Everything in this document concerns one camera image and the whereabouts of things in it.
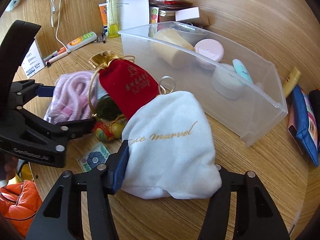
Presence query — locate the floral square tile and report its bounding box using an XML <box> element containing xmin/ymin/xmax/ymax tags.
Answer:
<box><xmin>77</xmin><ymin>142</ymin><xmax>110</xmax><ymax>172</ymax></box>

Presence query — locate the pink rope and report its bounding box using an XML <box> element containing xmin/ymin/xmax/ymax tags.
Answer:
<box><xmin>43</xmin><ymin>70</ymin><xmax>99</xmax><ymax>126</ymax></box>

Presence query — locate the colourful embroidered charm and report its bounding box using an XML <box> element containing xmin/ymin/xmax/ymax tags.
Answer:
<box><xmin>92</xmin><ymin>114</ymin><xmax>127</xmax><ymax>143</ymax></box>

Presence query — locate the dark green spray bottle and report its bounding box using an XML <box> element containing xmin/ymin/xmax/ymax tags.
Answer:
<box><xmin>95</xmin><ymin>87</ymin><xmax>122</xmax><ymax>121</ymax></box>

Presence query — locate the white drawstring pouch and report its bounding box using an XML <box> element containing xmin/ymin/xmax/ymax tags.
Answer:
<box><xmin>121</xmin><ymin>91</ymin><xmax>222</xmax><ymax>199</ymax></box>

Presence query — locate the red velvet pouch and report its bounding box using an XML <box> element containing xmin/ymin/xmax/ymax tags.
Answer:
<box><xmin>88</xmin><ymin>50</ymin><xmax>159</xmax><ymax>119</ymax></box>

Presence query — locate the teal small bottle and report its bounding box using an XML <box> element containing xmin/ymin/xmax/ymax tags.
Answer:
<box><xmin>232</xmin><ymin>59</ymin><xmax>253</xmax><ymax>83</ymax></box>

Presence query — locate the pink round jar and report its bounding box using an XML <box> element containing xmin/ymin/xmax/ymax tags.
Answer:
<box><xmin>194</xmin><ymin>38</ymin><xmax>225</xmax><ymax>70</ymax></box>

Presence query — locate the beige foam jar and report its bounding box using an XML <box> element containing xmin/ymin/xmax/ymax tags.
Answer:
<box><xmin>151</xmin><ymin>28</ymin><xmax>195</xmax><ymax>69</ymax></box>

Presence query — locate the person's left hand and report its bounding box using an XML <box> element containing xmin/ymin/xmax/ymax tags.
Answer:
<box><xmin>3</xmin><ymin>154</ymin><xmax>18</xmax><ymax>180</ymax></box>

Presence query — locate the white medicine box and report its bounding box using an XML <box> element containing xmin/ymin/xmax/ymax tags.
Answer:
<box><xmin>21</xmin><ymin>39</ymin><xmax>45</xmax><ymax>79</ymax></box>

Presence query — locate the orange marker pen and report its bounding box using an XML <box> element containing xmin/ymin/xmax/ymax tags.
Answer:
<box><xmin>43</xmin><ymin>47</ymin><xmax>71</xmax><ymax>67</ymax></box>

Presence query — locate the white green orange tube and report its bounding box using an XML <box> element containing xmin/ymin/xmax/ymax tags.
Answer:
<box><xmin>66</xmin><ymin>31</ymin><xmax>97</xmax><ymax>51</ymax></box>

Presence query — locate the metal nail clipper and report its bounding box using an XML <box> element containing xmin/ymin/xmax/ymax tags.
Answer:
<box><xmin>96</xmin><ymin>31</ymin><xmax>107</xmax><ymax>43</ymax></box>

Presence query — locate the blue zip pouch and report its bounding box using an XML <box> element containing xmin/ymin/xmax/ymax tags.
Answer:
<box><xmin>291</xmin><ymin>85</ymin><xmax>319</xmax><ymax>167</ymax></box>

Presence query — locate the clear plastic storage bin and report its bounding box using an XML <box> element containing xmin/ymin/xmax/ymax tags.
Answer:
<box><xmin>120</xmin><ymin>21</ymin><xmax>288</xmax><ymax>146</ymax></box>

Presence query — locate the yellow sunscreen bottle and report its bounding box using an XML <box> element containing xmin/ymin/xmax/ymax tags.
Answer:
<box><xmin>283</xmin><ymin>67</ymin><xmax>301</xmax><ymax>98</ymax></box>

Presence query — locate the yellow green spray bottle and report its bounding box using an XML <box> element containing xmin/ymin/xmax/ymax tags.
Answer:
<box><xmin>107</xmin><ymin>0</ymin><xmax>119</xmax><ymax>38</ymax></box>

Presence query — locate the black orange round case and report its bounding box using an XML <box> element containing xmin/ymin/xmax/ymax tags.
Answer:
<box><xmin>309</xmin><ymin>89</ymin><xmax>320</xmax><ymax>122</ymax></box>

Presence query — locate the white paper bag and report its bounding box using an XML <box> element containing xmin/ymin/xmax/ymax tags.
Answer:
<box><xmin>116</xmin><ymin>0</ymin><xmax>150</xmax><ymax>30</ymax></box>

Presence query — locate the fruit pattern box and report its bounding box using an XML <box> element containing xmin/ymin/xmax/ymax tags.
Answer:
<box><xmin>150</xmin><ymin>6</ymin><xmax>159</xmax><ymax>24</ymax></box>

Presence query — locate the stack of books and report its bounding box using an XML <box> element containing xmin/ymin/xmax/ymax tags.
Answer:
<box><xmin>149</xmin><ymin>0</ymin><xmax>193</xmax><ymax>23</ymax></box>

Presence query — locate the white small box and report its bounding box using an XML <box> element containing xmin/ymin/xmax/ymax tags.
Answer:
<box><xmin>175</xmin><ymin>7</ymin><xmax>200</xmax><ymax>22</ymax></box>

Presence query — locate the white earphone cable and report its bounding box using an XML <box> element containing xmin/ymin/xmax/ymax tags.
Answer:
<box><xmin>48</xmin><ymin>0</ymin><xmax>87</xmax><ymax>53</ymax></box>

